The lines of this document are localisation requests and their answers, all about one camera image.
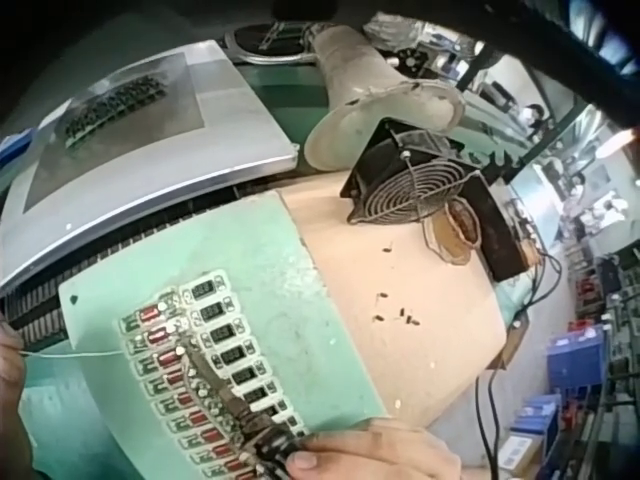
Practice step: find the person's right hand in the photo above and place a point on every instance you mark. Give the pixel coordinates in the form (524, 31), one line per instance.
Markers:
(380, 455)

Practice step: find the person's left hand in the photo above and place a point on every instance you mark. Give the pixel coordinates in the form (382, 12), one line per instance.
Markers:
(9, 380)

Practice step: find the person's left fingers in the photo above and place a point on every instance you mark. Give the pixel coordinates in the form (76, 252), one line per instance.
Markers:
(10, 342)

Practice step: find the soldering iron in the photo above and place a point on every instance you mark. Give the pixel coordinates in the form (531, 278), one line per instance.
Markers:
(225, 395)

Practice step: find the row of red components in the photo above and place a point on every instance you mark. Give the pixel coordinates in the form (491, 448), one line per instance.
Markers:
(175, 385)

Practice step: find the blue object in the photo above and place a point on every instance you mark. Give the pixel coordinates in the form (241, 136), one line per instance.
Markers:
(15, 145)

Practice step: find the row of black chip components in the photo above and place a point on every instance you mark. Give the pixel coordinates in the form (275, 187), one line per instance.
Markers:
(235, 355)

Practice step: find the batch of small dark circuit boards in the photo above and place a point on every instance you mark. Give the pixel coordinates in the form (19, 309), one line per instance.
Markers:
(115, 107)

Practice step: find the light green circuit board panel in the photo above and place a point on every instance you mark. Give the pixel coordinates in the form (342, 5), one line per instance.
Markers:
(280, 280)

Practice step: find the silver metal hot plate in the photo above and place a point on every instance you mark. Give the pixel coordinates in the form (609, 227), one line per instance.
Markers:
(240, 115)

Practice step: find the round black plate silver rim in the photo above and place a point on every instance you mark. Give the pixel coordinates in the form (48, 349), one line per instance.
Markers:
(250, 42)

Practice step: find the scattered small black parts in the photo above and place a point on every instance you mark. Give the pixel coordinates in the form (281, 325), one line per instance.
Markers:
(401, 313)

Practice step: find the beige board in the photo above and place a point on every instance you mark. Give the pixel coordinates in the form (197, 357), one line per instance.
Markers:
(425, 345)

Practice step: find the black square fan with grille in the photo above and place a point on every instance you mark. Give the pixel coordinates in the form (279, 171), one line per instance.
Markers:
(400, 175)

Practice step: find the brown tape roll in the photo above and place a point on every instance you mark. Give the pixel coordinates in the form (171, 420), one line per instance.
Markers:
(457, 235)

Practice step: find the small black fan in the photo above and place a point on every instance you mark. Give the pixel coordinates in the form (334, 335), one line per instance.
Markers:
(412, 61)

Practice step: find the cardboard carton with label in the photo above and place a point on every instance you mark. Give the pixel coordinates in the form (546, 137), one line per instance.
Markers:
(520, 455)

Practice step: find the stack of blue boxes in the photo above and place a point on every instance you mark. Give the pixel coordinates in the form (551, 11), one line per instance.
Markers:
(537, 420)

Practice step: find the blue storage bin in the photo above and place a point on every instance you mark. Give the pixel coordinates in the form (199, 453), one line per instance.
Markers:
(575, 360)

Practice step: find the metal shelf rack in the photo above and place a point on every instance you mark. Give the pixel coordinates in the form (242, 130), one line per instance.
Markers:
(610, 360)

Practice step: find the black slotted rail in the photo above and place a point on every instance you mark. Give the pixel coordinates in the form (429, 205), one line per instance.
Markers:
(35, 315)

